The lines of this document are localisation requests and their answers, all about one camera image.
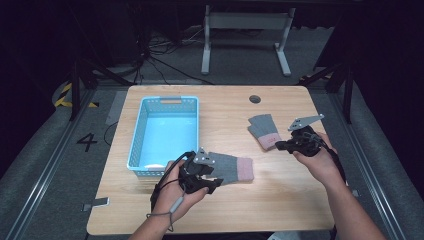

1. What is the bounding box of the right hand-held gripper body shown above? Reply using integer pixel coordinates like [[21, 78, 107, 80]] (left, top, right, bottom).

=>
[[288, 114, 325, 158]]

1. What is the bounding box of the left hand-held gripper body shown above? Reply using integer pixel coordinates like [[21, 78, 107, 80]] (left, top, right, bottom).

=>
[[179, 147, 216, 195]]

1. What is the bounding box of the grey pink sock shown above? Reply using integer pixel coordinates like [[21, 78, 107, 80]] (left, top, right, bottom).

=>
[[247, 113, 283, 152], [207, 151, 255, 186]]

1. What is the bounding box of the light blue plastic basket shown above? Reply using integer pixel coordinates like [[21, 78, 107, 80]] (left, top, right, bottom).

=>
[[126, 95, 200, 178]]

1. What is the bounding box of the person's left hand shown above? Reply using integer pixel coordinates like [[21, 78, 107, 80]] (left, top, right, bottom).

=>
[[151, 159, 210, 223]]

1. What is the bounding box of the person's right hand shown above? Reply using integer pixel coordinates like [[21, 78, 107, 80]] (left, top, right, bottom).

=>
[[293, 131, 346, 191]]

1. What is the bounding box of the black metal stand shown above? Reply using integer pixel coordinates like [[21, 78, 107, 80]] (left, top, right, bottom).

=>
[[298, 59, 355, 125], [68, 56, 134, 122]]

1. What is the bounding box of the grey floor tape piece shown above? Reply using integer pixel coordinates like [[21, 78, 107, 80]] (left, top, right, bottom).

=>
[[81, 197, 110, 212]]

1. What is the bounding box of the grey floor tape strip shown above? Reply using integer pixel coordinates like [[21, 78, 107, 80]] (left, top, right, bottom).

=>
[[105, 90, 128, 126]]

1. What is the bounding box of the yellow black hazard tape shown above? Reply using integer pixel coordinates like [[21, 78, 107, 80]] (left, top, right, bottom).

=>
[[54, 82, 100, 109]]

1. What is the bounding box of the grey wrist strap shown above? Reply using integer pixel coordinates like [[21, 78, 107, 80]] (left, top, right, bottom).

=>
[[146, 194, 186, 233]]

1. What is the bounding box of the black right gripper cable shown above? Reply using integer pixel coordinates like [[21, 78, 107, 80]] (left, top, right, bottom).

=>
[[311, 131, 349, 188]]

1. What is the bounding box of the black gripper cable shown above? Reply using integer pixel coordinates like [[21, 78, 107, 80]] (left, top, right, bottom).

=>
[[149, 151, 197, 213], [311, 131, 349, 188]]

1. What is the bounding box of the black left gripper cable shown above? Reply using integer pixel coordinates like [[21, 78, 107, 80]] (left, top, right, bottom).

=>
[[149, 151, 197, 213]]

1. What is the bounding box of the thin black floor cable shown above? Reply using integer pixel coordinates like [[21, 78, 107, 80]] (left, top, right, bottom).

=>
[[103, 121, 120, 147]]

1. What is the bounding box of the white metal stand frame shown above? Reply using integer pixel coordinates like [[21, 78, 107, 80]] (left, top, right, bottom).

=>
[[200, 4, 297, 78]]

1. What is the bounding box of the black floor cable bundle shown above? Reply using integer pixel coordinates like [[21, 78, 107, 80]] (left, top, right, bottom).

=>
[[133, 26, 214, 86]]

